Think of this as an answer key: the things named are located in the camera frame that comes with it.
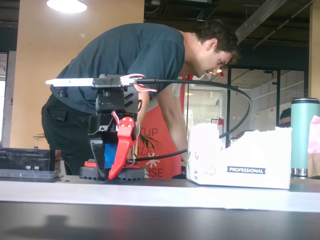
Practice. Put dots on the green potted plant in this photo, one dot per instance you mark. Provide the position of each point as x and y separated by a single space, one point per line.
40 137

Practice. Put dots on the orange banner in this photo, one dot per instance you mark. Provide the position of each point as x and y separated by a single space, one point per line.
160 120

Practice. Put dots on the white paper sheet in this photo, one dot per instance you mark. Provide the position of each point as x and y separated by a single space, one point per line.
150 195

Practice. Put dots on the white cardboard box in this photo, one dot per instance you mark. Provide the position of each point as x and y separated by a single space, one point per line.
250 157

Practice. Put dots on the black case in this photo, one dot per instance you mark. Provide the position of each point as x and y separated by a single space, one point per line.
22 156

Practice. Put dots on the wrist camera on white bar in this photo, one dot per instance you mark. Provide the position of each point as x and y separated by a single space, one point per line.
72 82

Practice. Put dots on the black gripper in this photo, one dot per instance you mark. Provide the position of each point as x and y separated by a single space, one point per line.
124 135

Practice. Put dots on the teal thermos bottle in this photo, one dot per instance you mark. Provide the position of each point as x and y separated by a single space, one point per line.
302 130

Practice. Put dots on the grey metal ceiling beam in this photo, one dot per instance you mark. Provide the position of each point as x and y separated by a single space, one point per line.
260 17

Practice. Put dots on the pink bag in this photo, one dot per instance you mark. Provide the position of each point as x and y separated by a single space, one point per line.
314 135

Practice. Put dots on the brown paper bag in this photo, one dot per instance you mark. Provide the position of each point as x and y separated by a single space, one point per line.
313 165

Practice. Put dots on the clear plastic tray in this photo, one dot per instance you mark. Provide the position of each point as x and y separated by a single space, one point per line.
25 173

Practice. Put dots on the seated person with dark hair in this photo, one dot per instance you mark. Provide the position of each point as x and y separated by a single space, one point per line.
285 116

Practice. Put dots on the man in dark teal t-shirt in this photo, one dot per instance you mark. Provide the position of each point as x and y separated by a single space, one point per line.
130 50

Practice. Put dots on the orange pendant lamp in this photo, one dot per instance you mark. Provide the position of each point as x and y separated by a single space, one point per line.
219 70

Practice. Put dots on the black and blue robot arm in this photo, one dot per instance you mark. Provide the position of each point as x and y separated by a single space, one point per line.
110 155

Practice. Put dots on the round white ceiling lamp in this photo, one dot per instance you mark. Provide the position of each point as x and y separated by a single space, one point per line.
66 5

